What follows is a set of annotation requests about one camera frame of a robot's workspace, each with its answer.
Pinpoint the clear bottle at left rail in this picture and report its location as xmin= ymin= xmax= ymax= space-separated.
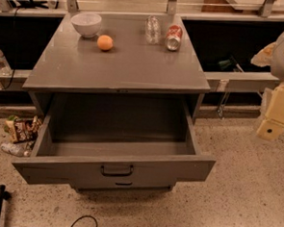
xmin=0 ymin=50 xmax=13 ymax=77

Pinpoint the grey top drawer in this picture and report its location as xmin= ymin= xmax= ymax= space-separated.
xmin=13 ymin=93 xmax=215 ymax=190

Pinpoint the red soda can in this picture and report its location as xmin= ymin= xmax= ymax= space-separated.
xmin=165 ymin=25 xmax=183 ymax=51

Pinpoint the green object behind rail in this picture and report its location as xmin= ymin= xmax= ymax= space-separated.
xmin=219 ymin=59 xmax=237 ymax=71

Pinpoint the grey metal rail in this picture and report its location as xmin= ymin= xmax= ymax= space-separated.
xmin=205 ymin=71 xmax=280 ymax=93
xmin=0 ymin=69 xmax=31 ymax=91

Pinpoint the grey metal rail left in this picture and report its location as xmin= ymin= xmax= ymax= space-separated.
xmin=0 ymin=69 xmax=31 ymax=91

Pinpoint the crushed plastic bottle on floor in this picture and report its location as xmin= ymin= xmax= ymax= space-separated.
xmin=0 ymin=141 xmax=34 ymax=158

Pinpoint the grey metal drawer cabinet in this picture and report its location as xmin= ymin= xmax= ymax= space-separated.
xmin=16 ymin=6 xmax=217 ymax=200

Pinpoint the clear plastic bottle on cabinet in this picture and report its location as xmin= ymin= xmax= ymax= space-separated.
xmin=145 ymin=15 xmax=161 ymax=45

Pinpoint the black cable on floor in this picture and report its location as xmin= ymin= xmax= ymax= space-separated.
xmin=0 ymin=209 xmax=99 ymax=227

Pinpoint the brown snack bag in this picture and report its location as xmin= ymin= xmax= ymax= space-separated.
xmin=4 ymin=115 xmax=42 ymax=143

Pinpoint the grey metal rail right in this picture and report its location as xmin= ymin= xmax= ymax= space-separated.
xmin=205 ymin=71 xmax=280 ymax=93

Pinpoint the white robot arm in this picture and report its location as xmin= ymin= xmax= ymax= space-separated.
xmin=250 ymin=32 xmax=284 ymax=140

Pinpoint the white ceramic bowl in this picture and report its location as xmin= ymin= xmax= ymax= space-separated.
xmin=70 ymin=13 xmax=102 ymax=38

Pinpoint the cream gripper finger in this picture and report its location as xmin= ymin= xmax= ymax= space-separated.
xmin=256 ymin=119 xmax=284 ymax=140

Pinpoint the orange fruit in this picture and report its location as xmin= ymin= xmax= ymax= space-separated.
xmin=97 ymin=35 xmax=114 ymax=51

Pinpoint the metal bracket under rail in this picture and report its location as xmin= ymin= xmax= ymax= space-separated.
xmin=217 ymin=79 xmax=230 ymax=119

